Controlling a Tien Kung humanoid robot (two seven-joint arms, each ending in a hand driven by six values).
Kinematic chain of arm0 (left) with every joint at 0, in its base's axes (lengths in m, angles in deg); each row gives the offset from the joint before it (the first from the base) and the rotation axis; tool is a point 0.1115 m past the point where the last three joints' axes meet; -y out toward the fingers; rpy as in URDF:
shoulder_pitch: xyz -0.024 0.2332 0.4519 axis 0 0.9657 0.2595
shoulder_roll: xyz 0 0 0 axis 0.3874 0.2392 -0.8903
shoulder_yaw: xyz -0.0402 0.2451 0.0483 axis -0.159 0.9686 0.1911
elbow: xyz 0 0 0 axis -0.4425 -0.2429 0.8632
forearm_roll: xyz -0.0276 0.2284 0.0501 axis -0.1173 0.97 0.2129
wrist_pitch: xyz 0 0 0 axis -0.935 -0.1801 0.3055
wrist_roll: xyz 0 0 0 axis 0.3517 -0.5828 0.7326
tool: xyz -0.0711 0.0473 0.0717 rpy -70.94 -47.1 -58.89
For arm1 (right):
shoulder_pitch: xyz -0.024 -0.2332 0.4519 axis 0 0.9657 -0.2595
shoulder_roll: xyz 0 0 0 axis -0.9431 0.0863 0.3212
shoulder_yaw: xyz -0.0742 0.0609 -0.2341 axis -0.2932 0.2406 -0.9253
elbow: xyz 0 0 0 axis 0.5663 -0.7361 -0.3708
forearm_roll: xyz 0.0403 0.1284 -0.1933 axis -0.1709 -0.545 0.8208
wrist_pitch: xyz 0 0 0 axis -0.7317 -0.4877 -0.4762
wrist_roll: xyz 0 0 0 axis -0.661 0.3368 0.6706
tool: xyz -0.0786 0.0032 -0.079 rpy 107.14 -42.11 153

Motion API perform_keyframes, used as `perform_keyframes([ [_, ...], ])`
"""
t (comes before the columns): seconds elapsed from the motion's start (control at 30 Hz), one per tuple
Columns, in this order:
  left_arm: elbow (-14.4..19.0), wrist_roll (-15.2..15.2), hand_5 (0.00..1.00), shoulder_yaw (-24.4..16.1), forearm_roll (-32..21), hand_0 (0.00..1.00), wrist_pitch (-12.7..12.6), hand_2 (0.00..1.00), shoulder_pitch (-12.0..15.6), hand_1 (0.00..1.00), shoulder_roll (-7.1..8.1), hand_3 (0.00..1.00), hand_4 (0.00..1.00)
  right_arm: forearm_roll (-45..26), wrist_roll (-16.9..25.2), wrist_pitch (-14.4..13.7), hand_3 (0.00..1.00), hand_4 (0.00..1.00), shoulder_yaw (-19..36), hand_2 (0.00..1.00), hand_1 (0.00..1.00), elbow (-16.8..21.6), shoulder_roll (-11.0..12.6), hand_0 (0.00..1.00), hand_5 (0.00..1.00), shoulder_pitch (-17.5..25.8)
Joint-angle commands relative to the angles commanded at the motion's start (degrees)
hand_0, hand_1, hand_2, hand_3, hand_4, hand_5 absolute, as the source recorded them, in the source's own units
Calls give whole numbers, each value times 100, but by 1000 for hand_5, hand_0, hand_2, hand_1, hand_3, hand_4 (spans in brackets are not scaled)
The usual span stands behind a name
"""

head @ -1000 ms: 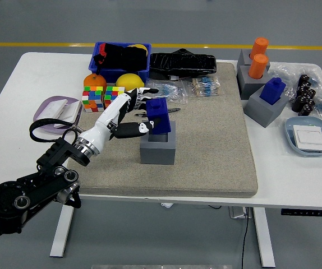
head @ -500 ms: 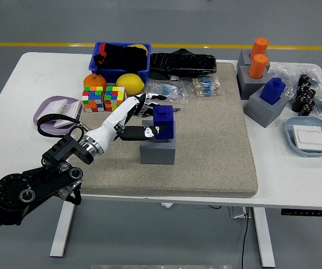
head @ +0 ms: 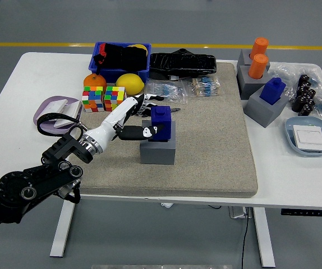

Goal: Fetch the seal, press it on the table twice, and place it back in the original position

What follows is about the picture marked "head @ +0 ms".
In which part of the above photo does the grey seal holder block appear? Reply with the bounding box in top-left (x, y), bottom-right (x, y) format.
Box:
top-left (236, 64), bottom-right (269, 100)
top-left (243, 85), bottom-right (290, 129)
top-left (139, 120), bottom-right (177, 165)
top-left (237, 49), bottom-right (271, 71)

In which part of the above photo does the black table control panel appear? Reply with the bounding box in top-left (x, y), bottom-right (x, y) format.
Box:
top-left (280, 208), bottom-right (322, 217)

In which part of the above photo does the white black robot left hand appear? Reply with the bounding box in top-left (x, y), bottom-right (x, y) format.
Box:
top-left (89, 94), bottom-right (166, 147)

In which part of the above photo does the red object in bin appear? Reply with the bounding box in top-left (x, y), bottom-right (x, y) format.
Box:
top-left (98, 44), bottom-right (106, 67)

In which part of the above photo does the orange fruit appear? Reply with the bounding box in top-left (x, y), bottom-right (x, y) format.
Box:
top-left (83, 73), bottom-right (108, 90)

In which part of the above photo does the white table leg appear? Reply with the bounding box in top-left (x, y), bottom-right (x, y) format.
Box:
top-left (49, 198), bottom-right (77, 258)
top-left (252, 207), bottom-right (276, 268)

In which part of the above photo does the colourful puzzle cube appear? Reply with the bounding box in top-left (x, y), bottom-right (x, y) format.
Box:
top-left (103, 86), bottom-right (128, 113)
top-left (81, 85), bottom-right (105, 113)

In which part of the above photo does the white switch panel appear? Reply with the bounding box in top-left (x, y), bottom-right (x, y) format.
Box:
top-left (292, 124), bottom-right (322, 152)
top-left (53, 100), bottom-right (82, 129)
top-left (36, 99), bottom-right (68, 122)

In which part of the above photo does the black power cable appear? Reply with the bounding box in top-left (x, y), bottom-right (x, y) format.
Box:
top-left (239, 206), bottom-right (251, 269)

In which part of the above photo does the blue plastic bin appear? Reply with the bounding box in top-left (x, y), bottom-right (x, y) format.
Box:
top-left (88, 41), bottom-right (153, 84)

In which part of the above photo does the beige fabric mat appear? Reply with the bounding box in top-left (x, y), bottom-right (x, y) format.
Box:
top-left (65, 62), bottom-right (259, 199)

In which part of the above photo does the orange round seal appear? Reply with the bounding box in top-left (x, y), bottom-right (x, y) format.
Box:
top-left (247, 53), bottom-right (269, 80)
top-left (250, 37), bottom-right (270, 60)

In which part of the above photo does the clear bag of resistors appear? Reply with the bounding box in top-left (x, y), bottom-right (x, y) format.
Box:
top-left (182, 76), bottom-right (222, 98)
top-left (144, 79), bottom-right (189, 105)

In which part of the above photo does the yellow lemon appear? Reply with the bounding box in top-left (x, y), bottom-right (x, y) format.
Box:
top-left (115, 73), bottom-right (145, 95)

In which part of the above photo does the blue square seal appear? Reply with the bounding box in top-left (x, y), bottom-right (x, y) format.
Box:
top-left (150, 105), bottom-right (173, 142)
top-left (259, 77), bottom-right (287, 106)

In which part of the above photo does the purple tray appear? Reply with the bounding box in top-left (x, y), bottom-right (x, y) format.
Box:
top-left (33, 95), bottom-right (82, 135)

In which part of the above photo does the blue-grey tray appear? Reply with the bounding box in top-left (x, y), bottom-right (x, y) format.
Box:
top-left (284, 116), bottom-right (322, 157)

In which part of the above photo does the black cloth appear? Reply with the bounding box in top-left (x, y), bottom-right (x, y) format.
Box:
top-left (93, 43), bottom-right (148, 71)

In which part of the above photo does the clear plastic bag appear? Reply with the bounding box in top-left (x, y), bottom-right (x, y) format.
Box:
top-left (269, 62), bottom-right (322, 114)

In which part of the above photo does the black wrapped keyboard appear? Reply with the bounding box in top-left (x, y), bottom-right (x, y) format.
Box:
top-left (149, 48), bottom-right (217, 81)

